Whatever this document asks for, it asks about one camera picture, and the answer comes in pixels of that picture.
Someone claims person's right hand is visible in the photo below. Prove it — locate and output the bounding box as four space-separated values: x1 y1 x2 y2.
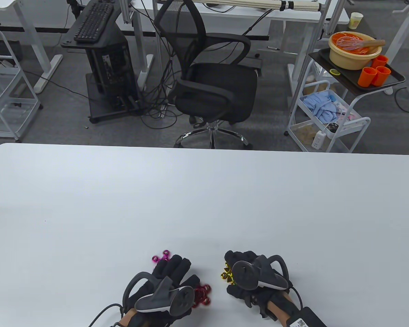
224 250 294 320

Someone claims person's left hand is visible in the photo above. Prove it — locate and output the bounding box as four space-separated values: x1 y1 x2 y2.
127 254 200 321

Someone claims gold metallic fidget spinner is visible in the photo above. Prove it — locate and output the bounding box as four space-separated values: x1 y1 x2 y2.
221 262 236 284

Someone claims red metallic fidget spinner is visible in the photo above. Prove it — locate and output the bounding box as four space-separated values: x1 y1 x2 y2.
191 283 212 309

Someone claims person's right forearm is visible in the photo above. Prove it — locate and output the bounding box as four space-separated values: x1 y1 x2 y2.
269 292 301 325

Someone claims person's left forearm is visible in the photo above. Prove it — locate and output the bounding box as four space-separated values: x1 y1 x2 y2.
117 308 141 327

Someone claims grey tracker on right hand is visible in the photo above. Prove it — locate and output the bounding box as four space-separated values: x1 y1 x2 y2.
231 254 291 291

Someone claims grey tracker on hand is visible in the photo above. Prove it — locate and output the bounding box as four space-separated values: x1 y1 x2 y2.
122 272 196 316
231 254 291 291

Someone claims grey tracker on left hand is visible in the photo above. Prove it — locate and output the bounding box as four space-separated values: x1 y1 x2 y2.
122 272 196 316

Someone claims white power strip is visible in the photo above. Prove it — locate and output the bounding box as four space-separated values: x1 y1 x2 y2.
312 130 328 150

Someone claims black mesh office chair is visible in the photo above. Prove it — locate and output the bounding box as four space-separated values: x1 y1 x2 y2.
153 0 262 150

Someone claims white rolling cart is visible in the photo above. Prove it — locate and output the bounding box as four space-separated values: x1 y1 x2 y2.
284 48 407 153

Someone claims blue cloth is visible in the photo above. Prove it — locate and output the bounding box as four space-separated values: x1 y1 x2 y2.
301 92 338 123

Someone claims black computer tower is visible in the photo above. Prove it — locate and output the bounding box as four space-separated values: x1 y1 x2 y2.
60 19 148 124

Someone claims black serving tray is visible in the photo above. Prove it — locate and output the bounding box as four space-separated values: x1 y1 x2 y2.
308 48 406 95

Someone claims orange plastic cup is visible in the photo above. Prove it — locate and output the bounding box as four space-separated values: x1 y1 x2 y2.
371 54 389 69
372 65 392 86
358 67 378 88

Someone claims beige mixing bowl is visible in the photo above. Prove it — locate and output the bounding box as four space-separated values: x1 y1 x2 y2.
329 31 383 71

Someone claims black keyboard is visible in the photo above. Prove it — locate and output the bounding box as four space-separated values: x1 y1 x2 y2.
74 1 115 43

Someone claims paper cup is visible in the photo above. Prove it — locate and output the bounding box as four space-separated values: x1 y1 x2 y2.
348 12 364 30

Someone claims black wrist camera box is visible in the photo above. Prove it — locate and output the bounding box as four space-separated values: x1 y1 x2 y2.
286 306 328 327

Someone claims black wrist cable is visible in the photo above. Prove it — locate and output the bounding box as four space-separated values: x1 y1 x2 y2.
88 302 124 327

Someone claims white wire cart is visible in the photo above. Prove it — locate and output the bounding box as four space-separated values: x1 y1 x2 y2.
0 54 44 143

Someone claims whisk with wooden handle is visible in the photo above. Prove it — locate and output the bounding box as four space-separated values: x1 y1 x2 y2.
337 37 386 52

